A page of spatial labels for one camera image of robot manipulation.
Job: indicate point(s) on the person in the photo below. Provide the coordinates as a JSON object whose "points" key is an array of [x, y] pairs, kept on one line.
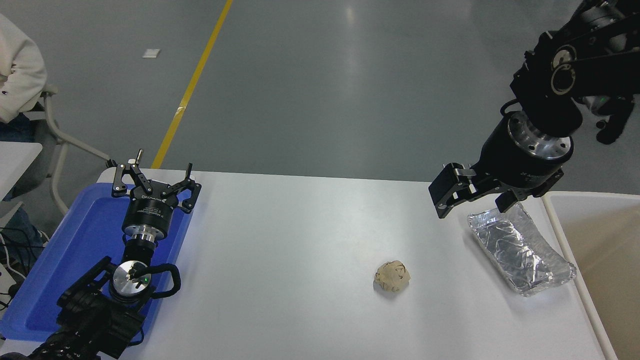
{"points": [[20, 65]]}

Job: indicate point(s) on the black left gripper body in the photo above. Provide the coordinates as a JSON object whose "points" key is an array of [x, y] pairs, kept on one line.
{"points": [[150, 212]]}

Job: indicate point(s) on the blue plastic tray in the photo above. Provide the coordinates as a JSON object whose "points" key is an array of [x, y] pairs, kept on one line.
{"points": [[75, 240]]}

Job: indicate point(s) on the large pale bin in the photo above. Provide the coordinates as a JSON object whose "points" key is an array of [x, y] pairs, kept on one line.
{"points": [[600, 235]]}

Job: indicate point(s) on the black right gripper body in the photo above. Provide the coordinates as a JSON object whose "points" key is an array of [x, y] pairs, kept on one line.
{"points": [[505, 165]]}

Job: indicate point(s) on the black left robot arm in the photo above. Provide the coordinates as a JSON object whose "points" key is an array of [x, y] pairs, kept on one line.
{"points": [[95, 320]]}

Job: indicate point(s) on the small white side table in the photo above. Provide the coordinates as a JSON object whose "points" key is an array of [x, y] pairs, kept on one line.
{"points": [[15, 160]]}

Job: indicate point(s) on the white frame chair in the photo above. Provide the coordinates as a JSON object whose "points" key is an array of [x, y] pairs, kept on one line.
{"points": [[75, 142]]}

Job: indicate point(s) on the crumpled tan paper ball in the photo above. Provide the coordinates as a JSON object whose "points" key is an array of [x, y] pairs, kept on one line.
{"points": [[392, 276]]}

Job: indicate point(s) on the silver foil tray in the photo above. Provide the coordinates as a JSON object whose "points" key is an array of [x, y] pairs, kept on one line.
{"points": [[515, 250]]}

